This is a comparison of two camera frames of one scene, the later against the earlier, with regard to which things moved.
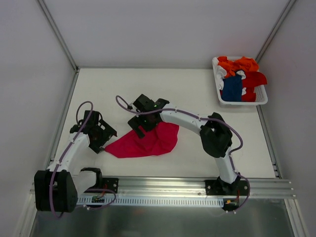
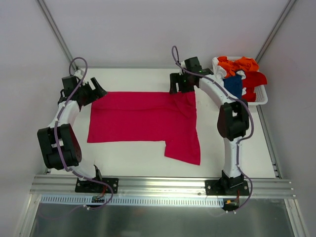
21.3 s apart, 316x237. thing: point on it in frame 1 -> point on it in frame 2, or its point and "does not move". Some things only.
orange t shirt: (244, 63) does not move
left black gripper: (103, 138) -> (91, 89)
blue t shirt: (232, 89) does not move
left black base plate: (111, 183) does not move
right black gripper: (138, 124) -> (178, 82)
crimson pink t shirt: (161, 141) -> (142, 116)
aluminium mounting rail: (181, 187) does not move
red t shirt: (253, 79) does not move
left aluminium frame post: (58, 33) does not move
